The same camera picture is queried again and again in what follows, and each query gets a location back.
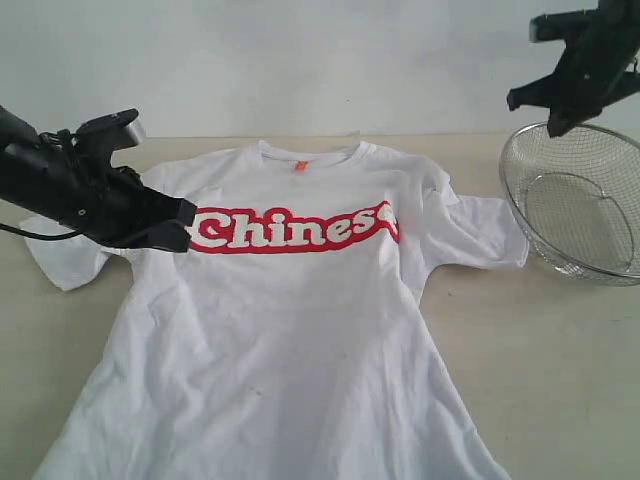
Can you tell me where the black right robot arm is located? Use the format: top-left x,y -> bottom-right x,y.
506,1 -> 639,138

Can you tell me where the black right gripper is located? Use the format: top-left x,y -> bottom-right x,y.
506,29 -> 630,138

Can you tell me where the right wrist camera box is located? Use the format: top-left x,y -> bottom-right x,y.
529,9 -> 599,45

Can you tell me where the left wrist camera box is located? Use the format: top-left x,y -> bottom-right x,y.
74,108 -> 146,168

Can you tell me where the metal wire mesh basket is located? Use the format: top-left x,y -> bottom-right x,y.
499,123 -> 639,286

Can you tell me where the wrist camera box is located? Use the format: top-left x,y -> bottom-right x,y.
529,9 -> 599,45
74,108 -> 146,168

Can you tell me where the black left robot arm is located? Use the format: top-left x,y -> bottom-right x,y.
1,108 -> 197,253

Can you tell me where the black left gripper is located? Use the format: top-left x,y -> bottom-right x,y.
59,167 -> 197,253

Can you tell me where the white t-shirt red print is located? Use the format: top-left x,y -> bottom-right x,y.
36,142 -> 528,479

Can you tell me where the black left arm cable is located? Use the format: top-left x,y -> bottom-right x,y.
0,222 -> 81,242

